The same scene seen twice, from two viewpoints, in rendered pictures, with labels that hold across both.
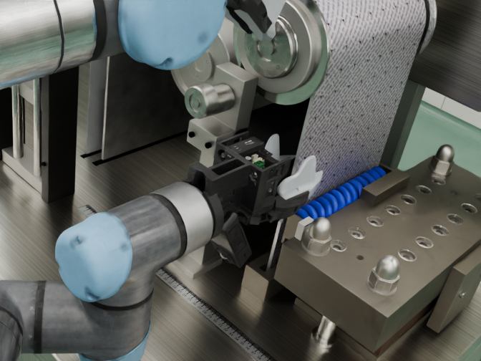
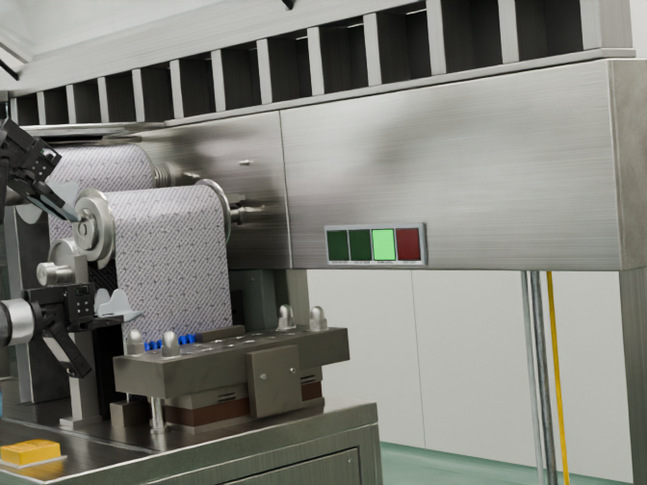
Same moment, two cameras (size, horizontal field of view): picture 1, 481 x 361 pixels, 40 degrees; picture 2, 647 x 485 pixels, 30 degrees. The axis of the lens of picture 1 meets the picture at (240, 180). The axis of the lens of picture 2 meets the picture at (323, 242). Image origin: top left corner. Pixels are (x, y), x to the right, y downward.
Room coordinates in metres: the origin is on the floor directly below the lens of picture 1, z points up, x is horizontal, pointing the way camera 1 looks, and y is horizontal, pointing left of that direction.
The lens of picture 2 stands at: (-1.26, -0.91, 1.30)
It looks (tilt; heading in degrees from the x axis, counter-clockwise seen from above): 3 degrees down; 13
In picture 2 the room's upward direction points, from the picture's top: 5 degrees counter-clockwise
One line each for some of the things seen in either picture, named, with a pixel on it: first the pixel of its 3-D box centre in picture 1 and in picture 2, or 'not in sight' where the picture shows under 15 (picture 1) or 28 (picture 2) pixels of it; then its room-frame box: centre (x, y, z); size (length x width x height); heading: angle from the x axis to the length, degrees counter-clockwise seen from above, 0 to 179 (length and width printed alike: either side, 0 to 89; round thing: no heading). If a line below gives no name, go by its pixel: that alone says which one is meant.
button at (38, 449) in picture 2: not in sight; (30, 451); (0.47, 0.00, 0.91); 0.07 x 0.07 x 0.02; 53
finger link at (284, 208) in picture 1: (276, 201); (97, 321); (0.66, -0.05, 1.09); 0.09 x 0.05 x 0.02; 134
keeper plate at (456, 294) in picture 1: (463, 286); (274, 380); (0.73, -0.33, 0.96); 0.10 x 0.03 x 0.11; 143
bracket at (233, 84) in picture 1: (209, 177); (72, 340); (0.74, 0.04, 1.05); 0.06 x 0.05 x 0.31; 143
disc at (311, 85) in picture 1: (278, 44); (93, 228); (0.76, -0.01, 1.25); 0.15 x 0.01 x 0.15; 53
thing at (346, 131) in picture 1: (348, 139); (176, 297); (0.82, -0.14, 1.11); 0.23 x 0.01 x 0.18; 143
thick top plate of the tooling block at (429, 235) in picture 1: (409, 236); (235, 358); (0.77, -0.25, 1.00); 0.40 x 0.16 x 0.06; 143
